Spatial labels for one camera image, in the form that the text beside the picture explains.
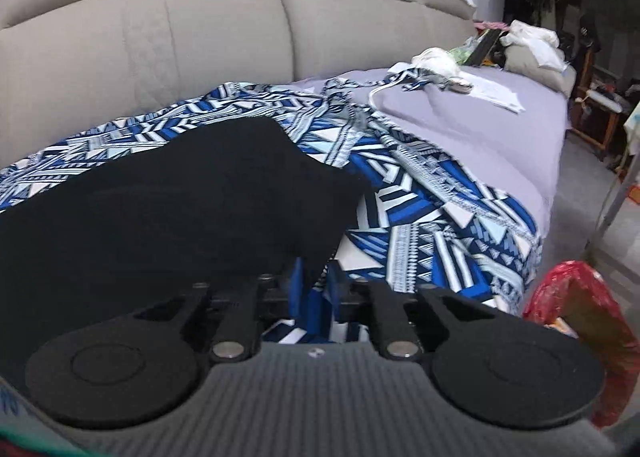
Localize black pants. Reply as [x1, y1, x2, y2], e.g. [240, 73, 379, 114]
[1, 117, 370, 385]

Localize white paper sheet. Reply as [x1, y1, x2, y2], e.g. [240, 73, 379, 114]
[459, 72, 525, 114]

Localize white cloth pile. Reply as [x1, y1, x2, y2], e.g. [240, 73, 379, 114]
[500, 20, 565, 73]

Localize red plastic bag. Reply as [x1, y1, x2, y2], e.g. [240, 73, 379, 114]
[523, 261, 639, 428]

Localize beige cushion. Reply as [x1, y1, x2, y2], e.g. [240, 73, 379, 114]
[504, 46, 577, 98]

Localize blue white patterned sheet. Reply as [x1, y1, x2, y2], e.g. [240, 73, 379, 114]
[1, 77, 541, 331]

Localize lavender blanket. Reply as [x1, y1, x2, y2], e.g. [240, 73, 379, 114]
[294, 64, 572, 233]

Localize beige sofa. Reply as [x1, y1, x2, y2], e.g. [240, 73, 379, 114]
[1, 0, 475, 165]

